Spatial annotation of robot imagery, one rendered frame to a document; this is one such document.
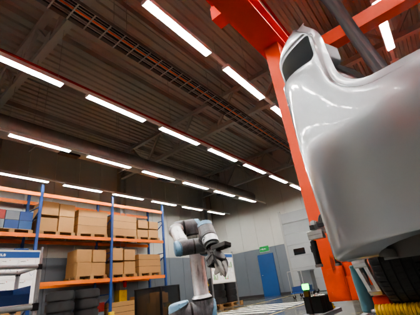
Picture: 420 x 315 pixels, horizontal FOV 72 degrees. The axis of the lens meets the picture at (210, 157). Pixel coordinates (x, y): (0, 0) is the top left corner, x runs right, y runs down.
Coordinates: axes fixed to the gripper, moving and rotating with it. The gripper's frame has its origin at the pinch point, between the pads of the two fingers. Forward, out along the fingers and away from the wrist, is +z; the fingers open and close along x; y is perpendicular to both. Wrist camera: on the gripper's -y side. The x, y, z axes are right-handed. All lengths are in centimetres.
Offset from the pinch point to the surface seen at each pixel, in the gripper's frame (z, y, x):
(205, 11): -775, -135, -145
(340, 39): -151, -146, -94
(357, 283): 7, -16, -86
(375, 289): 22, -29, -70
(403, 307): 34, -33, -73
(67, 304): -391, 596, -71
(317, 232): -13, -30, -53
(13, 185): -897, 694, 146
